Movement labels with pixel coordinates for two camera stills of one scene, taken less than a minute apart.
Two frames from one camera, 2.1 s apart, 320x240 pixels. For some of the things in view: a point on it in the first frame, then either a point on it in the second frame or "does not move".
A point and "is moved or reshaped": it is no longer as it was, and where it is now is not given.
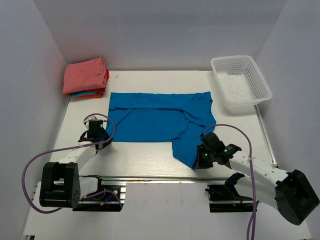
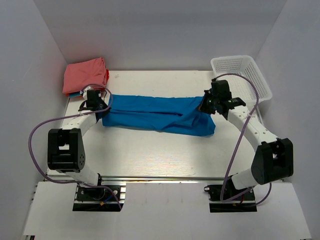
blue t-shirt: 182,117 is moved or reshaped
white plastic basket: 240,83 does not move
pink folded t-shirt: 84,76 does not move
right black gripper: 200,162 → 203,107
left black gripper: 108,136 → 105,112
